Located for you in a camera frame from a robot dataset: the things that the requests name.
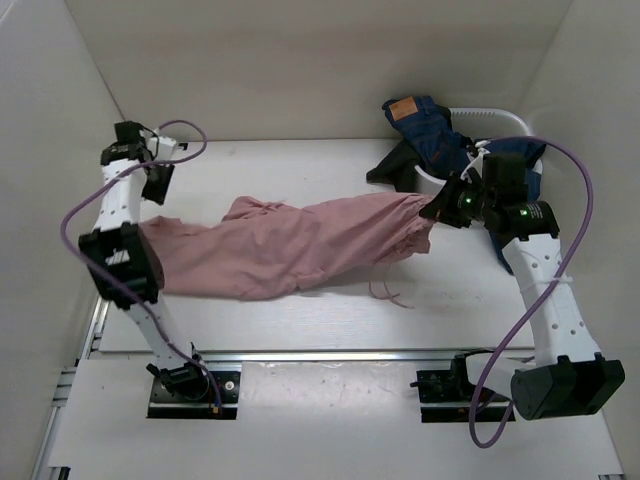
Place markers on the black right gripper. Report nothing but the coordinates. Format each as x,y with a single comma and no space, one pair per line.
441,207

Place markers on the pink trousers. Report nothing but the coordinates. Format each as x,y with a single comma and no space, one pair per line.
265,250

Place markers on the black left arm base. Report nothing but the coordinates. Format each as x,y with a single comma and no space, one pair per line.
187,395

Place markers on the aluminium rail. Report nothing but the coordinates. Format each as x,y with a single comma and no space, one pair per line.
85,346
328,356

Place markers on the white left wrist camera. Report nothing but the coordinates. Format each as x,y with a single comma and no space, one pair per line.
162,147

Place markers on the aluminium front rail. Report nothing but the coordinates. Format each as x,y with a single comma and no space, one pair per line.
328,356

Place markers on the white laundry basket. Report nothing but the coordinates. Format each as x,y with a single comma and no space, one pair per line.
476,123

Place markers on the blue denim jeans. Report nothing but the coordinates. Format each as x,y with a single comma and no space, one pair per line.
427,127

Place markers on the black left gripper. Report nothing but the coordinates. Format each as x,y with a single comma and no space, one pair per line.
157,194

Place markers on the aluminium left rail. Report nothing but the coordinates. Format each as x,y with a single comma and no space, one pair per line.
85,346

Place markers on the black trousers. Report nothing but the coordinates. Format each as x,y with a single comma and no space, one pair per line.
397,168

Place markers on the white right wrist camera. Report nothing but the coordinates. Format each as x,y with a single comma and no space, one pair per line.
476,155

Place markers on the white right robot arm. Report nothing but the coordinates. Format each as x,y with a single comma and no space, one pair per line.
569,375

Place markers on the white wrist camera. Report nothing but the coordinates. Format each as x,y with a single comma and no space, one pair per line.
162,147
476,155

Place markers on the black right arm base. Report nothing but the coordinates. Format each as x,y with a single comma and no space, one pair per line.
445,395

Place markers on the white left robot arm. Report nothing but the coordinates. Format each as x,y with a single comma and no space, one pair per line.
126,270

